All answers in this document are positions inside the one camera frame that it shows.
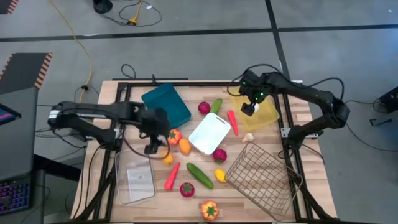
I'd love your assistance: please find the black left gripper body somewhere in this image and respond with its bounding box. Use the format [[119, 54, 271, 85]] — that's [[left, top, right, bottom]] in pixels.
[[139, 107, 171, 139]]

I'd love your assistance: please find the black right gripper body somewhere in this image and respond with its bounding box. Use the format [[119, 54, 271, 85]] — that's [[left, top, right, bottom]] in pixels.
[[239, 72, 270, 105]]

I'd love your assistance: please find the orange toy bell pepper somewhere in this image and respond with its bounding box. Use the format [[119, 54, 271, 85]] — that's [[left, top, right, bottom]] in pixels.
[[200, 200, 220, 222], [167, 128, 183, 146]]

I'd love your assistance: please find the orange toy citrus fruit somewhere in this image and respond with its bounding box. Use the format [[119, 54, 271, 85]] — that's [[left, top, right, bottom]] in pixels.
[[178, 138, 192, 155]]

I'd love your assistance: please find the short green toy cucumber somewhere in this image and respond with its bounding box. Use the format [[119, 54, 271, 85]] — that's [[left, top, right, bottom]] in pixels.
[[210, 98, 223, 114]]

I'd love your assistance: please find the red toy tomato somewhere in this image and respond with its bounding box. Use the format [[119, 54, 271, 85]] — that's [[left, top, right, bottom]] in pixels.
[[179, 182, 195, 198], [213, 148, 228, 164], [198, 101, 211, 115]]

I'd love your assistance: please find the long green toy cucumber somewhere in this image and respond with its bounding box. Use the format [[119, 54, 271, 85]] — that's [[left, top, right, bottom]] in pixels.
[[186, 162, 215, 190]]

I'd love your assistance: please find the translucent yellow plastic bin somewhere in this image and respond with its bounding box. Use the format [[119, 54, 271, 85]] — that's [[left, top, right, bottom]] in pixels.
[[230, 93, 280, 133]]

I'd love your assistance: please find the teal plastic bin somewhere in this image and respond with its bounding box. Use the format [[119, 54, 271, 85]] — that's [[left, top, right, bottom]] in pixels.
[[141, 82, 192, 129]]

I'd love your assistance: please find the clear plastic bin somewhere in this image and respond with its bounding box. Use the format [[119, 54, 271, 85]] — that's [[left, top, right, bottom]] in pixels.
[[114, 146, 156, 206]]

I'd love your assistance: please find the red chili pepper lower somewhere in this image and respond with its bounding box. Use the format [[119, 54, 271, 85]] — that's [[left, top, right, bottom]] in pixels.
[[164, 161, 182, 191]]

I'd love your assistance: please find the white plastic bin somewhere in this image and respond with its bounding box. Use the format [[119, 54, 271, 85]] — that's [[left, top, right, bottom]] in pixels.
[[188, 112, 232, 156]]

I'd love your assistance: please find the black round floor base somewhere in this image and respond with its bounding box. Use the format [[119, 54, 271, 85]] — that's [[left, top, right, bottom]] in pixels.
[[92, 0, 113, 14]]

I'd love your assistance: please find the grey desk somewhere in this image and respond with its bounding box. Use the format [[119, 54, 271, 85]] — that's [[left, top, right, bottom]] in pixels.
[[0, 87, 40, 181]]

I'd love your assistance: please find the black box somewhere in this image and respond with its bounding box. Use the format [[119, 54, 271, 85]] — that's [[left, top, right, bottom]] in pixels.
[[378, 86, 398, 114]]

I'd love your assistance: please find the black striped-edge floor mat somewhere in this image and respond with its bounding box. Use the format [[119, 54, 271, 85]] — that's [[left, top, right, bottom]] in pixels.
[[0, 0, 19, 15], [0, 52, 53, 96]]

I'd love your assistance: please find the black backlit keyboard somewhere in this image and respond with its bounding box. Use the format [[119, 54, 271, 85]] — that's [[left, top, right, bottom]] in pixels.
[[0, 177, 32, 215]]

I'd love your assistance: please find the tablet screen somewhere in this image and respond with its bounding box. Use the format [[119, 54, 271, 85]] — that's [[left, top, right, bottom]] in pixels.
[[0, 103, 22, 126]]

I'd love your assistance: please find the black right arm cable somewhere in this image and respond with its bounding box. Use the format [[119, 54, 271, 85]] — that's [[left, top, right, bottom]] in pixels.
[[226, 63, 292, 97]]

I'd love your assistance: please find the black aluminium table frame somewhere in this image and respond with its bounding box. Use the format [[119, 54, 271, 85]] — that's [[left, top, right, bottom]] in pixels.
[[74, 77, 336, 224]]

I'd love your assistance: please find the black thin cable loop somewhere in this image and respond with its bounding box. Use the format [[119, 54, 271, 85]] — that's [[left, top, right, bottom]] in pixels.
[[120, 63, 137, 80]]

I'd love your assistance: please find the gold wire basket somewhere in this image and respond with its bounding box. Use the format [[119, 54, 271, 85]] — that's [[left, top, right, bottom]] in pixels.
[[225, 142, 303, 222]]

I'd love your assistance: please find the black floor cable loop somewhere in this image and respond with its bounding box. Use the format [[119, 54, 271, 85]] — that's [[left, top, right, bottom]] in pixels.
[[101, 0, 162, 27]]

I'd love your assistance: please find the yellow power cable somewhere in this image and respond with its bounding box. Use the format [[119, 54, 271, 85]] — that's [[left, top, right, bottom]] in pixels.
[[49, 0, 94, 104]]

